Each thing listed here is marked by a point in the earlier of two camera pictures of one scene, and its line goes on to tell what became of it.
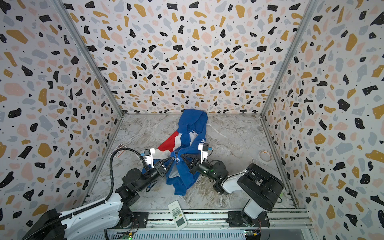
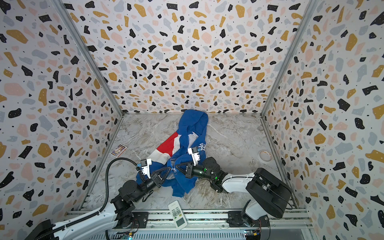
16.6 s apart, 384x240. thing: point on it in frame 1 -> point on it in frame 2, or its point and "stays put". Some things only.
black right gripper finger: [196, 158] -> [184, 163]
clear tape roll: [265, 155] stays put
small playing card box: [119, 152] stays put
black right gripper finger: [189, 160] -> [183, 171]
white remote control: [178, 215] stays put
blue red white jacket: [191, 132] stays put
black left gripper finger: [161, 162] -> [156, 172]
